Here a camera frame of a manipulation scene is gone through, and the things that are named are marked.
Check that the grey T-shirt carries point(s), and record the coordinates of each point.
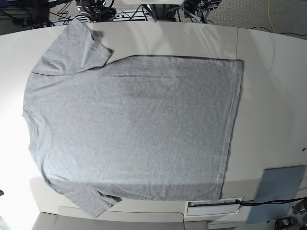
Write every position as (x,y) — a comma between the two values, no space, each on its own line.
(143,127)

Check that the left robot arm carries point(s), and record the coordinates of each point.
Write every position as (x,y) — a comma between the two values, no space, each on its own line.
(198,10)

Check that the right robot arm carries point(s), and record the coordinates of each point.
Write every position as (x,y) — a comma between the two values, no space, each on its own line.
(96,8)

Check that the blue-grey board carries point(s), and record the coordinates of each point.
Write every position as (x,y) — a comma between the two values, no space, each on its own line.
(275,184)

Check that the black device bottom right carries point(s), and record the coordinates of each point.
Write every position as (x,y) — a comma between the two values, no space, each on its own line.
(287,223)

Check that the central camera stand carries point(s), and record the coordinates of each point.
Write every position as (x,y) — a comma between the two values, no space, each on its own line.
(162,12)

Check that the white cable grommet tray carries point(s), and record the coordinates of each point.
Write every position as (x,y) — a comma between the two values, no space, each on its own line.
(222,207)

